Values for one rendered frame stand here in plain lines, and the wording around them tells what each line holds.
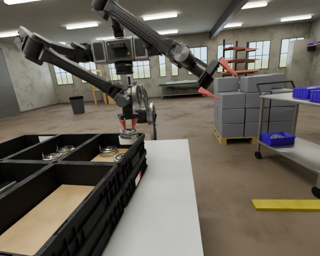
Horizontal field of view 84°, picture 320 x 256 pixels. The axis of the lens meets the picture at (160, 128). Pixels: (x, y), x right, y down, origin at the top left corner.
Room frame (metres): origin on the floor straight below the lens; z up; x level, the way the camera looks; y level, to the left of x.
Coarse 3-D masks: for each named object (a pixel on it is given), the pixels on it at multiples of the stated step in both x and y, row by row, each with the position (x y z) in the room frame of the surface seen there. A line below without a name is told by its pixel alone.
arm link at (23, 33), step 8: (24, 32) 0.81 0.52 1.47; (16, 40) 0.84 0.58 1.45; (24, 40) 0.80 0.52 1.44; (32, 40) 0.79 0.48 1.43; (24, 48) 0.80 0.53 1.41; (32, 48) 0.79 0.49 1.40; (40, 48) 0.81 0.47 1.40; (56, 48) 1.00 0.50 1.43; (64, 48) 1.05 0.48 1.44; (72, 48) 1.12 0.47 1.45; (80, 48) 1.17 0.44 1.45; (32, 56) 0.80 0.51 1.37; (72, 56) 1.14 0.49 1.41
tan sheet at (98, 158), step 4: (120, 152) 0.99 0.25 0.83; (124, 152) 0.99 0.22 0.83; (96, 156) 0.96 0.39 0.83; (100, 156) 0.96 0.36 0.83; (108, 156) 0.95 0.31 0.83; (112, 156) 0.94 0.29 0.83; (92, 160) 0.91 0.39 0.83; (96, 160) 0.91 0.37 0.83; (100, 160) 0.91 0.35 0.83; (104, 160) 0.90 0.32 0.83; (108, 160) 0.90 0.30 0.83; (112, 160) 0.89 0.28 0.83
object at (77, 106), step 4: (80, 96) 7.88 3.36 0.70; (72, 100) 7.35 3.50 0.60; (76, 100) 7.36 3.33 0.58; (80, 100) 7.46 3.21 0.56; (72, 104) 7.39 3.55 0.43; (76, 104) 7.37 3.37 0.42; (80, 104) 7.44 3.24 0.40; (72, 108) 7.48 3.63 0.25; (76, 108) 7.37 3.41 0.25; (80, 108) 7.43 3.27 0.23; (84, 108) 7.67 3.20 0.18; (76, 112) 7.39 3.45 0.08; (80, 112) 7.43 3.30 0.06; (84, 112) 7.61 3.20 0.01
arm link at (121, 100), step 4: (116, 84) 0.95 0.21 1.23; (120, 84) 0.95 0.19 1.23; (124, 88) 0.96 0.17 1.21; (120, 92) 0.92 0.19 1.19; (116, 96) 0.87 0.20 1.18; (120, 96) 0.86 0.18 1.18; (124, 96) 0.88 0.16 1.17; (128, 96) 0.92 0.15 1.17; (116, 100) 0.87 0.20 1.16; (120, 100) 0.87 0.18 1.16; (124, 100) 0.86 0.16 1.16; (128, 100) 0.89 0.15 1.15; (120, 104) 0.87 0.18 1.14; (124, 104) 0.86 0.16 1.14
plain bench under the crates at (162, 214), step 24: (144, 144) 1.43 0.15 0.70; (168, 144) 1.39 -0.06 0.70; (168, 168) 0.99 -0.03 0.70; (144, 192) 0.77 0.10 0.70; (168, 192) 0.75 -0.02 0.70; (192, 192) 0.74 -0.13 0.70; (144, 216) 0.60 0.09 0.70; (168, 216) 0.59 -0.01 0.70; (192, 216) 0.58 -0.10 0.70; (120, 240) 0.50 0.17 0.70; (144, 240) 0.49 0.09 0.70; (168, 240) 0.49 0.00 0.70; (192, 240) 0.48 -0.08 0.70
